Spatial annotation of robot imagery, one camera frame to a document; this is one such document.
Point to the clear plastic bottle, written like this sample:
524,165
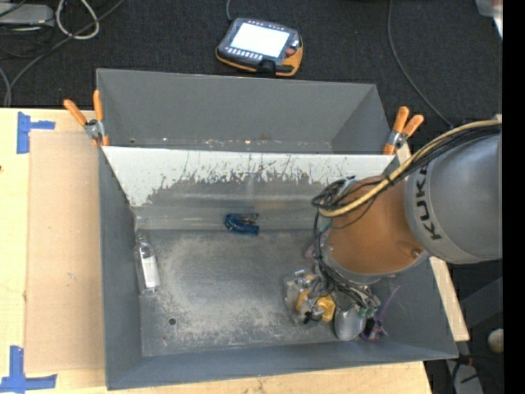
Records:
147,267

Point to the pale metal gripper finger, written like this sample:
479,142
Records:
301,317
294,287

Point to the blue plastic toy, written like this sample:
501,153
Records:
240,224

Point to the yellow plastic thing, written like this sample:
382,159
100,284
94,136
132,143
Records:
327,308

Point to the grey metal bin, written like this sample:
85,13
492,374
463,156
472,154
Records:
229,285

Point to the brown cardboard board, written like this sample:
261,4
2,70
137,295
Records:
61,261

